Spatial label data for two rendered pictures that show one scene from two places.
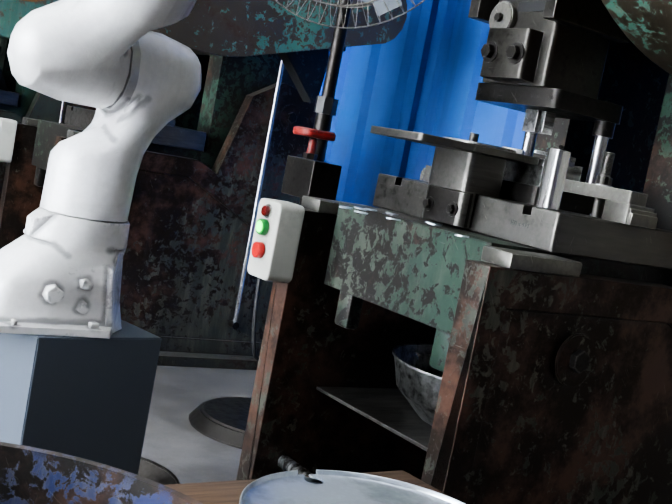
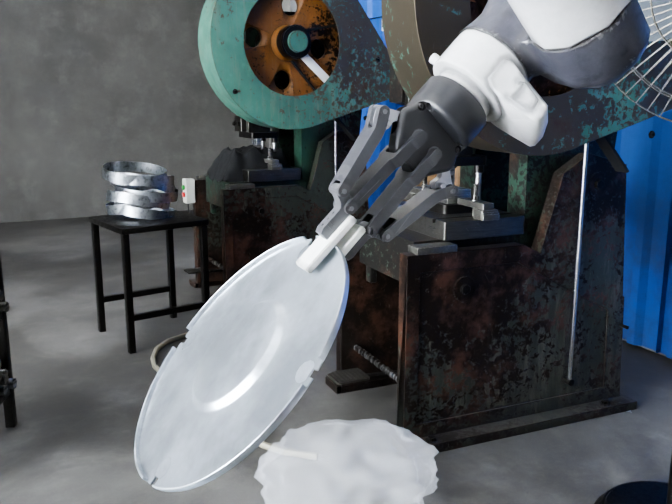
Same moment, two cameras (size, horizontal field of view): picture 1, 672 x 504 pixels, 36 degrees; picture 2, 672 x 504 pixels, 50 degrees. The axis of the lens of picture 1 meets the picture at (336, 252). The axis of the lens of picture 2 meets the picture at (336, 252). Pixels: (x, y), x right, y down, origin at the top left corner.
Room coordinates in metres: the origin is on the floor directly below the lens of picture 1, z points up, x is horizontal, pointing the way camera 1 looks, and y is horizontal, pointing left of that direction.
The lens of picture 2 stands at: (0.73, 0.66, 1.08)
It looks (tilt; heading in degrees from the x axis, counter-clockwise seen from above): 12 degrees down; 10
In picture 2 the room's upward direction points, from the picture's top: straight up
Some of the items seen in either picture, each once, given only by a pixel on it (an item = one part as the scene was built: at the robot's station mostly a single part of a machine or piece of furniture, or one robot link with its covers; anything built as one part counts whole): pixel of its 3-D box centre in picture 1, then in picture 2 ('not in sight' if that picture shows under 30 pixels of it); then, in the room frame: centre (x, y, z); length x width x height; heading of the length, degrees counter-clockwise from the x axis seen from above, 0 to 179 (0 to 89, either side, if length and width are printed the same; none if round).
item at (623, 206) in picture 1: (607, 185); not in sight; (1.60, -0.40, 0.76); 0.17 x 0.06 x 0.10; 35
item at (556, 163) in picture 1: (553, 177); not in sight; (1.52, -0.30, 0.75); 0.03 x 0.03 x 0.10; 35
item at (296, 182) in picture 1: (306, 207); not in sight; (1.86, 0.07, 0.62); 0.10 x 0.06 x 0.20; 35
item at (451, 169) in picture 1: (448, 180); not in sight; (1.64, -0.15, 0.72); 0.25 x 0.14 x 0.14; 125
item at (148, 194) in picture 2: not in sight; (147, 249); (3.78, 2.06, 0.40); 0.45 x 0.40 x 0.79; 47
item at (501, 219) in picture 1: (520, 219); not in sight; (1.74, -0.30, 0.68); 0.45 x 0.30 x 0.06; 35
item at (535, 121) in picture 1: (537, 121); not in sight; (1.73, -0.29, 0.84); 0.05 x 0.03 x 0.04; 35
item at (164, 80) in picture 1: (125, 123); not in sight; (1.33, 0.30, 0.71); 0.18 x 0.11 x 0.25; 132
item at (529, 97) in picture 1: (545, 110); not in sight; (1.74, -0.30, 0.86); 0.20 x 0.16 x 0.05; 35
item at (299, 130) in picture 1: (311, 149); not in sight; (1.87, 0.08, 0.72); 0.07 x 0.06 x 0.08; 125
